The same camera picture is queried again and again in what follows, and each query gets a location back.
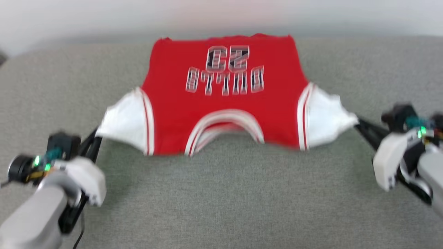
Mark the red and white basketball jersey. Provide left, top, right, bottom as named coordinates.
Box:
left=95, top=34, right=359, bottom=157

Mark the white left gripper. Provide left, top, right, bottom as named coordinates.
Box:
left=58, top=129, right=107, bottom=234

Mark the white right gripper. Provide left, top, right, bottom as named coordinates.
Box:
left=354, top=118, right=433, bottom=205

